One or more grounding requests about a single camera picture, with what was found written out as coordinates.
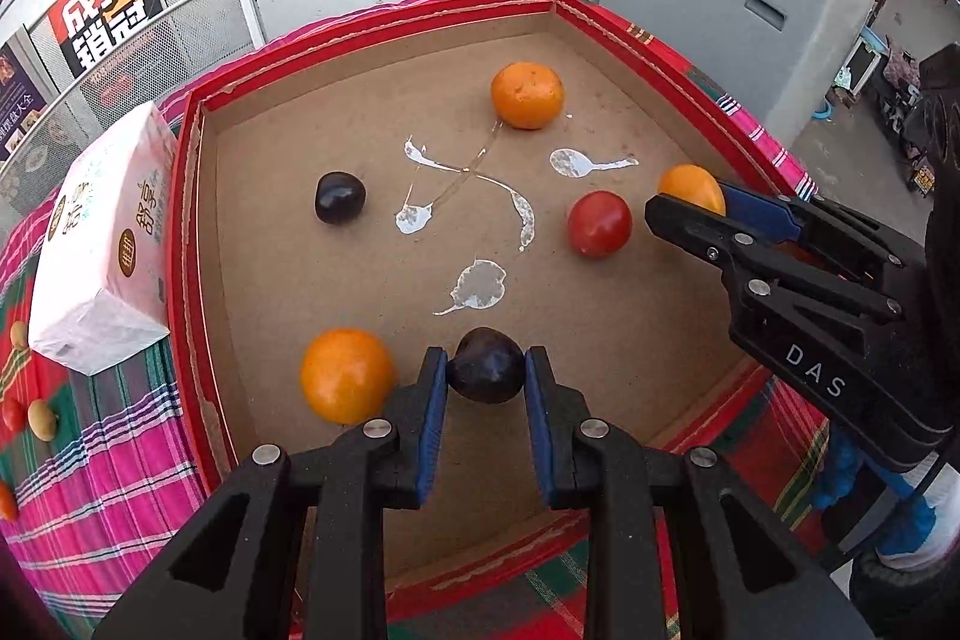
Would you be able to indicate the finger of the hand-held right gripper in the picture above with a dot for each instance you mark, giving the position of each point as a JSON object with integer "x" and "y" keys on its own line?
{"x": 697, "y": 231}
{"x": 757, "y": 209}

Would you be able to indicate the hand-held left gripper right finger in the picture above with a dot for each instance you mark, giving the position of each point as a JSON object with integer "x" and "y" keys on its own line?
{"x": 536, "y": 415}

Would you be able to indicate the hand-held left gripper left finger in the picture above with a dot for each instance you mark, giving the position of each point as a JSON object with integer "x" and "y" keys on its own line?
{"x": 433, "y": 415}

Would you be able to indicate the dark purple plum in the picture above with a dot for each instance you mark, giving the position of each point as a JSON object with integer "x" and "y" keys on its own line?
{"x": 340, "y": 197}
{"x": 485, "y": 366}

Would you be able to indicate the red tomato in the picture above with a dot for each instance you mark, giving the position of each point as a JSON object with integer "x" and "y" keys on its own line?
{"x": 598, "y": 224}
{"x": 11, "y": 413}

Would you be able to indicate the red cardboard box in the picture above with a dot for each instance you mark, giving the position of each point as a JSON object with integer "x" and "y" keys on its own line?
{"x": 300, "y": 280}

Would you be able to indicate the large orange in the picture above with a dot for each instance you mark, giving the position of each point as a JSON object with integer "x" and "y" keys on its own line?
{"x": 526, "y": 95}

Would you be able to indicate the round brown fruit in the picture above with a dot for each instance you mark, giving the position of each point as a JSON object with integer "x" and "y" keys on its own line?
{"x": 16, "y": 334}
{"x": 41, "y": 419}

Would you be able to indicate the person's right hand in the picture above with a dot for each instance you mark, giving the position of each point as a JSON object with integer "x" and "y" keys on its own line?
{"x": 855, "y": 475}

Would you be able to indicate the blue basin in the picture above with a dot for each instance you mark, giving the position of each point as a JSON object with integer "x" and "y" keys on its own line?
{"x": 825, "y": 110}

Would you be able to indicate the pale blue crate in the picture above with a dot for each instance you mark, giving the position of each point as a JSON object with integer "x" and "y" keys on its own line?
{"x": 866, "y": 63}

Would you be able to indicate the red plaid tablecloth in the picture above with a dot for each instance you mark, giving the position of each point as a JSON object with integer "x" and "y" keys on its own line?
{"x": 97, "y": 497}

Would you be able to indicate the white pink tissue pack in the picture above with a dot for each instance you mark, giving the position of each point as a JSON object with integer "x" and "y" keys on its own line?
{"x": 97, "y": 250}

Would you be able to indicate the red and black book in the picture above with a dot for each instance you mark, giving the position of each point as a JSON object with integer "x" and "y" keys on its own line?
{"x": 105, "y": 10}

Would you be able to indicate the purple cookbook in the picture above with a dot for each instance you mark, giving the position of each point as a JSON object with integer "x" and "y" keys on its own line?
{"x": 19, "y": 93}

